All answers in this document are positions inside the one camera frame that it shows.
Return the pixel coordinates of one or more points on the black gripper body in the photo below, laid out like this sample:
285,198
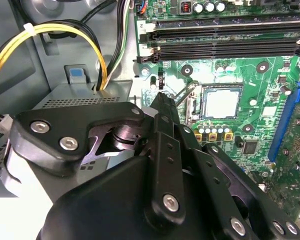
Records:
102,205

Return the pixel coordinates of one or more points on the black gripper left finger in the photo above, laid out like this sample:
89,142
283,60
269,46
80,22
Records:
52,142

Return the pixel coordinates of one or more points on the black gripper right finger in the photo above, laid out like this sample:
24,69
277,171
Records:
215,175

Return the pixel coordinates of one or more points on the silver CPU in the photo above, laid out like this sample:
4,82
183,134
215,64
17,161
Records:
222,105

